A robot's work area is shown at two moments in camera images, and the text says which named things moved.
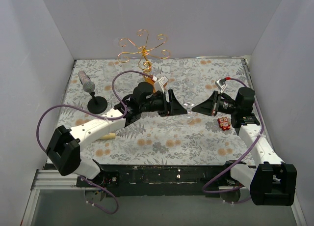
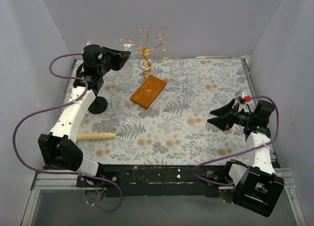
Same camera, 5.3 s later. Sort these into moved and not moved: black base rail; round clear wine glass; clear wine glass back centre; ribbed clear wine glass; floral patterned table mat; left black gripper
Moved: left black gripper; ribbed clear wine glass; round clear wine glass
Not moved: floral patterned table mat; clear wine glass back centre; black base rail
